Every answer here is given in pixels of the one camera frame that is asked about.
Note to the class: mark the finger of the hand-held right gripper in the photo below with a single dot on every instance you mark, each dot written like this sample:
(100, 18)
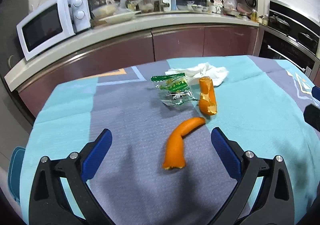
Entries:
(316, 94)
(312, 117)

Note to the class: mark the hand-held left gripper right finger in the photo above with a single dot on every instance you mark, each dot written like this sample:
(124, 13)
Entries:
(225, 155)

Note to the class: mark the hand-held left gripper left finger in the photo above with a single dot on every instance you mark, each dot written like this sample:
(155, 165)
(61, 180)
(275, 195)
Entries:
(98, 155)

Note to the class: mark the curved orange peel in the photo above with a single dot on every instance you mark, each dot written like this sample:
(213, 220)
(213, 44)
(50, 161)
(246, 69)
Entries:
(177, 140)

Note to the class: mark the blue grey printed tablecloth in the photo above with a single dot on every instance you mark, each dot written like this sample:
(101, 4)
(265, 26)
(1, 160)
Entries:
(112, 115)

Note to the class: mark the black built-in oven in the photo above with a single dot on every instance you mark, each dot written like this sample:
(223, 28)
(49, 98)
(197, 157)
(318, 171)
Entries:
(282, 47)

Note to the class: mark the thick straight orange peel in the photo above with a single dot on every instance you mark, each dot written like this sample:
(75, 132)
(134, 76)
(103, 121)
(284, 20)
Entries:
(208, 95)

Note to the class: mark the dark wok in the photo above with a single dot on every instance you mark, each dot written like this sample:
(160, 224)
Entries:
(280, 21)

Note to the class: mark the green clear candy wrapper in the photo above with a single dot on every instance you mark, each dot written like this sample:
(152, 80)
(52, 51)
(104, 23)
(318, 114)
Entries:
(175, 87)

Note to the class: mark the large crumpled white tissue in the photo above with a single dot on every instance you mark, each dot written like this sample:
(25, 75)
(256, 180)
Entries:
(212, 71)

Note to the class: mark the blue plastic stool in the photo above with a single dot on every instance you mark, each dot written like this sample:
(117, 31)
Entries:
(16, 177)

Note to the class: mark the yellow oil bottle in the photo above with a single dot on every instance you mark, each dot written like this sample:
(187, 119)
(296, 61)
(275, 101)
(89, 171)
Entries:
(254, 15)

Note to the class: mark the stacked pink bowls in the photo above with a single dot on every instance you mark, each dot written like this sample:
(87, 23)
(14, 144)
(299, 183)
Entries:
(244, 9)

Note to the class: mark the black frying pan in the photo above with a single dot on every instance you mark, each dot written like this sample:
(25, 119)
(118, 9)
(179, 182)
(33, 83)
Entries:
(250, 0)

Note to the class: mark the metal basin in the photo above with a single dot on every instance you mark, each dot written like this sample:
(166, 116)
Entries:
(230, 11)

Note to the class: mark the maroon base cabinet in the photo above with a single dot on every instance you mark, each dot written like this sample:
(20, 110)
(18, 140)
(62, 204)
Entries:
(175, 42)

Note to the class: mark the white utensil holder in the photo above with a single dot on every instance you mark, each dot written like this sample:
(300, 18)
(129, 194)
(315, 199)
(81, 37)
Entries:
(214, 7)

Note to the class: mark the white microwave oven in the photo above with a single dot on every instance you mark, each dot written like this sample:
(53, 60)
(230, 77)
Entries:
(42, 30)

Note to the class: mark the large white plate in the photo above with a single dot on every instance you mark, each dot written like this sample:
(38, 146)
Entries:
(120, 17)

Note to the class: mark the white kitchen counter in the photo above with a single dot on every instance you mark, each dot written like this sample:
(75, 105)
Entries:
(140, 21)

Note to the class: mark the white bowl with food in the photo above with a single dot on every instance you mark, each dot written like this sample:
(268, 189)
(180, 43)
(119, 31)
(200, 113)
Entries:
(103, 11)

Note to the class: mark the white mug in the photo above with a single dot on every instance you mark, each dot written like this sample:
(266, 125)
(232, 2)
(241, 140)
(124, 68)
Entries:
(110, 2)

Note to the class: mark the clear plastic food container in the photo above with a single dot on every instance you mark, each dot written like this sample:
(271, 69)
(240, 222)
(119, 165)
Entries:
(146, 4)

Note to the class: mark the white bottle blue cap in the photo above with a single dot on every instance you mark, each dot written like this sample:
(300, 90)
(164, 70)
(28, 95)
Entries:
(173, 1)

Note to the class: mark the grey refrigerator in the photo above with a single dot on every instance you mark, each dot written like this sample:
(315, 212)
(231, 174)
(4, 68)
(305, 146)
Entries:
(12, 15)

